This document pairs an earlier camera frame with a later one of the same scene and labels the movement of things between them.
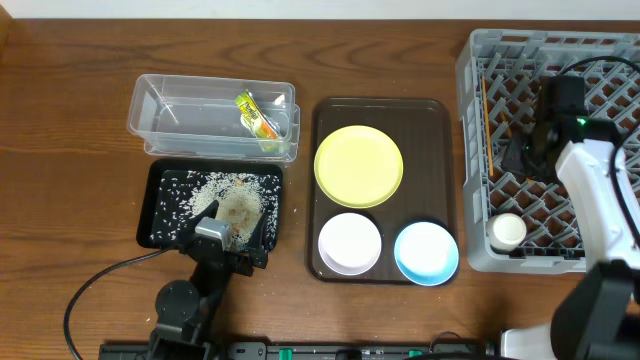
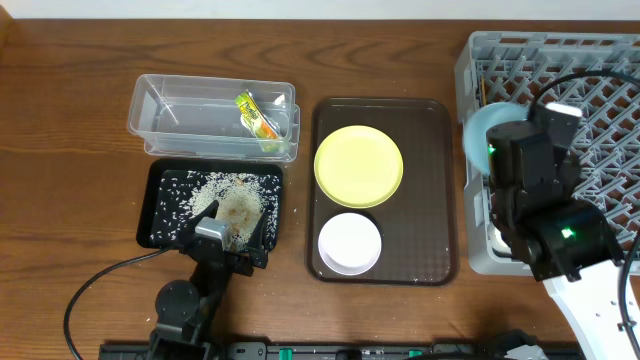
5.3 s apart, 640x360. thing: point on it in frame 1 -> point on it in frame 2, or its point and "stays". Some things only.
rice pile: [242, 199] stays
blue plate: [426, 253] -> [474, 146]
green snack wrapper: [256, 117] stays
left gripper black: [239, 255] stays
